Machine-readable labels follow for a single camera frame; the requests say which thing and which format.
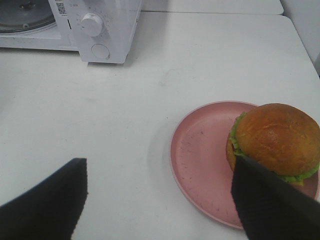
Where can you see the white microwave oven body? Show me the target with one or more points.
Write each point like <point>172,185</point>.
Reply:
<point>120,18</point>

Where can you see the round white door-release button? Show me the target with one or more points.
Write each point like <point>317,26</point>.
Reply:
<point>100,51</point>

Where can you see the white microwave knob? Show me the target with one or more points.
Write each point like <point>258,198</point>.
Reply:
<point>92,25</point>

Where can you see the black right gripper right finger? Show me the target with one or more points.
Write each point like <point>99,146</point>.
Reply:
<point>269,208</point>

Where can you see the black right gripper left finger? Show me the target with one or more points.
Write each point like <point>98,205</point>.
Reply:
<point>51,209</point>

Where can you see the toy hamburger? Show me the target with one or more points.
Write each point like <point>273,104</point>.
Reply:
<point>280,137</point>

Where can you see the glass microwave turntable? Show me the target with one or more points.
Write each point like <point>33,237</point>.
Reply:
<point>24,15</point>

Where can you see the pink round plate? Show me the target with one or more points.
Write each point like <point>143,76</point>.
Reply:
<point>199,162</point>

